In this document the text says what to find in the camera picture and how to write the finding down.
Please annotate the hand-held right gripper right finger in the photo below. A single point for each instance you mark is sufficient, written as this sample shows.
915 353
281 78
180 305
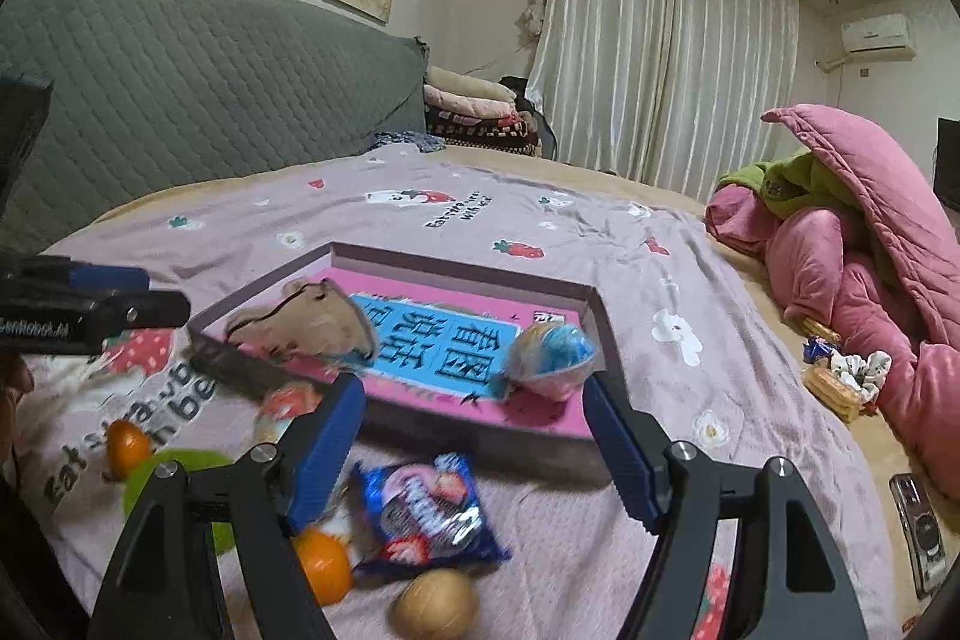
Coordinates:
622 452

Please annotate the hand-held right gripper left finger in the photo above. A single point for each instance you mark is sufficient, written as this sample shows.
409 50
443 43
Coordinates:
330 449

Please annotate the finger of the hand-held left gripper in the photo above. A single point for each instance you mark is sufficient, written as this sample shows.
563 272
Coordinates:
97 276
142 308

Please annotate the clear candy packet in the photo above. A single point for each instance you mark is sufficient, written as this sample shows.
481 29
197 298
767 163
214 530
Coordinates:
289 407

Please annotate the orange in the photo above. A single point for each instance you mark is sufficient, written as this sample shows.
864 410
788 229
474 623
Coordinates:
126 449
322 565

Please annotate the blue toy ball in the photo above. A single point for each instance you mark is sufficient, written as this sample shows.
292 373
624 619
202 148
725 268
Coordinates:
551 355

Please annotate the green knitted scrunchie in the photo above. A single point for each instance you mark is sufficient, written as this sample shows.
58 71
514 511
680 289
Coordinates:
180 460

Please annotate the shallow grey box pink inside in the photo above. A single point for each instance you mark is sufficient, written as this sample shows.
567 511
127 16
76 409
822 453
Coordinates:
420 291

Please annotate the walnut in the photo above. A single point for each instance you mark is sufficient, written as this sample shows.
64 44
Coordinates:
435 606

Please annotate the blue cookie packet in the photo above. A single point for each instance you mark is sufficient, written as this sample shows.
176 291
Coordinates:
427 512

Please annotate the beige mesh bag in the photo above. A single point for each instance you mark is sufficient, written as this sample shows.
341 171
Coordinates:
315 325

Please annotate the grey quilted headboard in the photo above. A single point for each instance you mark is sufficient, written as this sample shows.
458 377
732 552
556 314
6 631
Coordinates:
187 85

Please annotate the blue candy wrapper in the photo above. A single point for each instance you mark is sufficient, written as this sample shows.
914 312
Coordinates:
821 350

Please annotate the white patterned scrunchie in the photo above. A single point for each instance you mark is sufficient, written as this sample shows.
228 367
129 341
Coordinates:
859 374

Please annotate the pink quilt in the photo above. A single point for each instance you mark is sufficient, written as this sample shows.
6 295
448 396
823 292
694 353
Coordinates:
840 280

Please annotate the black mobile phone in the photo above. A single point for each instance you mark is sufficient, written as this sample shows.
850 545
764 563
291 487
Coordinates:
919 535

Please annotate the blue grey cloth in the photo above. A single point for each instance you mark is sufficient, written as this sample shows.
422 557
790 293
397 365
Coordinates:
409 141

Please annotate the green blanket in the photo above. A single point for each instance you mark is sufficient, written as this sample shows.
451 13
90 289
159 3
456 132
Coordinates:
795 183

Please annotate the dark cloth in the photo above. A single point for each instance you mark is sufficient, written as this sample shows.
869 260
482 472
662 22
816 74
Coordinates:
536 115

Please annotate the patterned folded blanket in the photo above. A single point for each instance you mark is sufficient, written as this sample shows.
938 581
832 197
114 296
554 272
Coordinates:
480 134

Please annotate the pink folded blanket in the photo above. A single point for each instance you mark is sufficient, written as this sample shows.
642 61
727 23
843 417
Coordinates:
465 106

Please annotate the beige folded blanket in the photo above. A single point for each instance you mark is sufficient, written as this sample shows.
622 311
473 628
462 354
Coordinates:
465 81

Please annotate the white curtain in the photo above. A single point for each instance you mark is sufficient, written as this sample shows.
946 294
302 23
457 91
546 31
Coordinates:
637 48

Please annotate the black television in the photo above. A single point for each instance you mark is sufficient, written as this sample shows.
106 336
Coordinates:
949 168

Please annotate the artificial flower bunch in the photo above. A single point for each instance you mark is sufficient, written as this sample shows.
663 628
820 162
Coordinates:
531 21

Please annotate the white air conditioner pipe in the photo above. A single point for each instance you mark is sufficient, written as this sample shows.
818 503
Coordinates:
829 63

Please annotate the white air conditioner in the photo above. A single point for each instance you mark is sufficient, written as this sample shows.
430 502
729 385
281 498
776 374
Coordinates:
877 36

